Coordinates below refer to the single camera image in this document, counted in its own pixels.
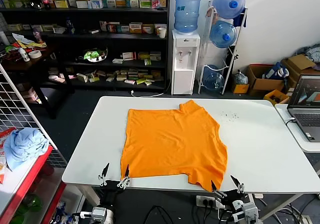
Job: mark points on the small white flat box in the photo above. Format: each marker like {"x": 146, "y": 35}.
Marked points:
{"x": 93, "y": 31}

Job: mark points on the light blue cloth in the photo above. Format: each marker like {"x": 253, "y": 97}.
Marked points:
{"x": 25, "y": 146}

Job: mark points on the white side table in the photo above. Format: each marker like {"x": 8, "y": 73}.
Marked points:
{"x": 297, "y": 140}

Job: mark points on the green round object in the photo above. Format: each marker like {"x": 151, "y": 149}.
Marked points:
{"x": 30, "y": 204}

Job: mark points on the beige tape roll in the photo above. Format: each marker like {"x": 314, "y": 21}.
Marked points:
{"x": 35, "y": 56}

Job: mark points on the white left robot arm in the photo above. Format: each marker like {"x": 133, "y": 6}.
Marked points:
{"x": 110, "y": 200}

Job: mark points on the glass bowl with green packets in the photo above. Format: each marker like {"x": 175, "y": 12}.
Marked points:
{"x": 93, "y": 54}

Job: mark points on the white flat medicine box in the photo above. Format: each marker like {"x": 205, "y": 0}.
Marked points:
{"x": 118, "y": 61}

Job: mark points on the black shelving unit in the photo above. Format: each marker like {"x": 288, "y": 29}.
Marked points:
{"x": 112, "y": 36}

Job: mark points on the yellow white paper stack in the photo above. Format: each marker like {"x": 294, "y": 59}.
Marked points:
{"x": 27, "y": 43}

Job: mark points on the white tan medicine box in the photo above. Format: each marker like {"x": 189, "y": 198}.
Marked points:
{"x": 110, "y": 78}
{"x": 82, "y": 77}

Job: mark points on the black object on rack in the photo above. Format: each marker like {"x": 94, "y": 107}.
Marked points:
{"x": 230, "y": 58}

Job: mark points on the yellow small crate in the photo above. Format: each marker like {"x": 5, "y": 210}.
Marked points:
{"x": 271, "y": 94}

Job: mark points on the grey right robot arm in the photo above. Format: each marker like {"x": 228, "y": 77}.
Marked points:
{"x": 237, "y": 205}

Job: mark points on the small white bottle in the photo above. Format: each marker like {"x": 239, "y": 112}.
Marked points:
{"x": 24, "y": 55}

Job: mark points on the blue white medicine box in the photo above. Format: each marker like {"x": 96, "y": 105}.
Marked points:
{"x": 95, "y": 3}
{"x": 123, "y": 29}

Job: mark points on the clear plastic bag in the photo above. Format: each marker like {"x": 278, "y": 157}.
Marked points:
{"x": 240, "y": 78}

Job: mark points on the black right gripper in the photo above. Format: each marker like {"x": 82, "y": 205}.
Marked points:
{"x": 232, "y": 196}

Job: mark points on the cola bottle red cap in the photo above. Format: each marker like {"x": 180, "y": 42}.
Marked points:
{"x": 46, "y": 2}

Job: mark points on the white water dispenser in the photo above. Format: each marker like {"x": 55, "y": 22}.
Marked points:
{"x": 183, "y": 67}

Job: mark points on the green snack packet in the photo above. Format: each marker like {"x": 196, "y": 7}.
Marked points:
{"x": 10, "y": 49}

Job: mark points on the white red upright box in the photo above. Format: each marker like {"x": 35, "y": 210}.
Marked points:
{"x": 103, "y": 26}

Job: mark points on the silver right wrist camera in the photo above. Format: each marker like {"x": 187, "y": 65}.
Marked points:
{"x": 250, "y": 212}

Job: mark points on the yellow green medicine box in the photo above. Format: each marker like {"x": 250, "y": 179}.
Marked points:
{"x": 143, "y": 81}
{"x": 144, "y": 55}

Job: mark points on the green small medicine box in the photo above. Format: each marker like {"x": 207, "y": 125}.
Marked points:
{"x": 148, "y": 62}

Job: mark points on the red snack package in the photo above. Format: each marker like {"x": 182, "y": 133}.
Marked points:
{"x": 6, "y": 135}

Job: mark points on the open brown cardboard box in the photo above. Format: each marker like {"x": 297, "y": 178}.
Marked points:
{"x": 260, "y": 84}

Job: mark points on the yellow cardboard box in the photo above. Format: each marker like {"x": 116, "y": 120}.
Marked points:
{"x": 240, "y": 88}

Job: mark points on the orange t-shirt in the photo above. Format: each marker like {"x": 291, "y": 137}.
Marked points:
{"x": 172, "y": 144}

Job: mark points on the grey laptop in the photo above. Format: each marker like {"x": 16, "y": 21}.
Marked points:
{"x": 306, "y": 120}

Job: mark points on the red white medicine box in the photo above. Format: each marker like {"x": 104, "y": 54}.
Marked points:
{"x": 113, "y": 27}
{"x": 129, "y": 56}

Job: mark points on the white metal jug rack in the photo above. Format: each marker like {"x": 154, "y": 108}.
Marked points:
{"x": 232, "y": 60}

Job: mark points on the purple pink bottle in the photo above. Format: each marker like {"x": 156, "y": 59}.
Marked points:
{"x": 37, "y": 35}

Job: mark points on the dark wooden table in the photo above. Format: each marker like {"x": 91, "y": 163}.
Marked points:
{"x": 37, "y": 62}

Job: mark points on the brown cardboard box with flaps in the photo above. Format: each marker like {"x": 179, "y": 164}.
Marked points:
{"x": 298, "y": 62}

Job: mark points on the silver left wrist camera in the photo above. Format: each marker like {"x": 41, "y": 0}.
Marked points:
{"x": 98, "y": 213}

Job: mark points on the dark round glass bowl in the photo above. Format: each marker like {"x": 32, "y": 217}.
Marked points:
{"x": 36, "y": 3}

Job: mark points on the white paper cup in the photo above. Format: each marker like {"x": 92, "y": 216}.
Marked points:
{"x": 162, "y": 33}

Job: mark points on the pink rag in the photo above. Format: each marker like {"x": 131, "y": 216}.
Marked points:
{"x": 211, "y": 11}

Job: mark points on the pink white flat box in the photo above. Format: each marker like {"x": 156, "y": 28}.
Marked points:
{"x": 57, "y": 78}
{"x": 130, "y": 81}

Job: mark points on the blue drink bottle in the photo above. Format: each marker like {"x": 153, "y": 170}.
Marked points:
{"x": 69, "y": 25}

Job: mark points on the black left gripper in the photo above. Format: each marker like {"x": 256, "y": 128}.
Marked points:
{"x": 111, "y": 186}

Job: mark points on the pile of grey blue clothes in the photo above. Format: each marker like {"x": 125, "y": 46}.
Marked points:
{"x": 312, "y": 52}

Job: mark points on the white power strip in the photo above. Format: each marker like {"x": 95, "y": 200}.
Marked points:
{"x": 202, "y": 201}

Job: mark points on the blue white bag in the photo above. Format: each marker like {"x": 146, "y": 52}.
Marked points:
{"x": 275, "y": 70}

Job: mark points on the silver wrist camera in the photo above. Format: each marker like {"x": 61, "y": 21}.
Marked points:
{"x": 250, "y": 212}
{"x": 98, "y": 213}

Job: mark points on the red frame shelf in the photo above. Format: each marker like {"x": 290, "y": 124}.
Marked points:
{"x": 15, "y": 189}

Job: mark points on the blue water jug upright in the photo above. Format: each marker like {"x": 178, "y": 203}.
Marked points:
{"x": 187, "y": 12}

